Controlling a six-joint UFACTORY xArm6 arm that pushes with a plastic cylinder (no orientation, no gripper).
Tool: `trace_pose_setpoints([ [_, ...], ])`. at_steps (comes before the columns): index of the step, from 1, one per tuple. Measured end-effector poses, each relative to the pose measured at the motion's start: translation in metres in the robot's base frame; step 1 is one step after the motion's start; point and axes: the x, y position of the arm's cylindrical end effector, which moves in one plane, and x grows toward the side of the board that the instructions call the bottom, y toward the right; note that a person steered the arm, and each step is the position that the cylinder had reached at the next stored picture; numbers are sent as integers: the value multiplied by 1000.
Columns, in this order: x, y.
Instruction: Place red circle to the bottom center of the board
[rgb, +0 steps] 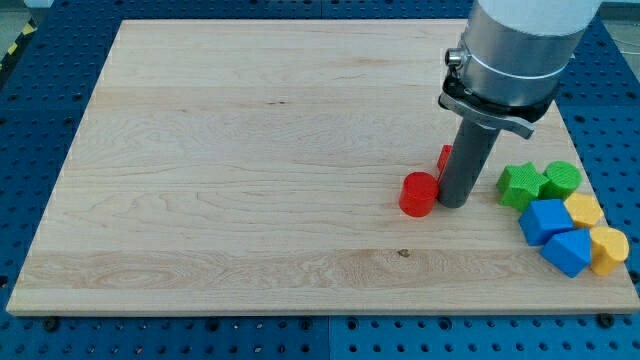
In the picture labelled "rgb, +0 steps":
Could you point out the red cylinder block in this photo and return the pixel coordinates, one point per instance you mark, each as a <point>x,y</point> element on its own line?
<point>418,194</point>

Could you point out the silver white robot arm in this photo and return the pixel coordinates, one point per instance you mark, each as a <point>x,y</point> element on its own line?
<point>505,70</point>

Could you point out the light wooden board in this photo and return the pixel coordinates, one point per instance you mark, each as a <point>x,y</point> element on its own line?
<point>226,168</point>

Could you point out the red block behind rod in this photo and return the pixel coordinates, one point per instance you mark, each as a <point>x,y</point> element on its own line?
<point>443,158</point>

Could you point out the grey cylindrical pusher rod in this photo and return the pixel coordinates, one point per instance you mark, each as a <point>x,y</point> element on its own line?
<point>472,146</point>

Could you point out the green star block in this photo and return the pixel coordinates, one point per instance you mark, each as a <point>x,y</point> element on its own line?
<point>519,185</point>

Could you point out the blue cube block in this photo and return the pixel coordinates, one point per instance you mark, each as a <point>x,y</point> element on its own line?
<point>544,218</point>

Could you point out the green cylinder block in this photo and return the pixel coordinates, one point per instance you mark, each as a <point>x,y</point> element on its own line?
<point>563,179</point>

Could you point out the blue pentagon block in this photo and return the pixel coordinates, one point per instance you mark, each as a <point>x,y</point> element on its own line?
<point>570,251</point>

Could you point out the yellow hexagon block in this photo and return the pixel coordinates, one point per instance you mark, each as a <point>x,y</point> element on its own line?
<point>584,210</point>

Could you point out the yellow heart block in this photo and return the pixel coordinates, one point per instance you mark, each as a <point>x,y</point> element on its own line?
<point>609,249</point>

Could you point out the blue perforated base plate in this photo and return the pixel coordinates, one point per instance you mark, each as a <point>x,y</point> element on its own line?
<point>41,107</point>

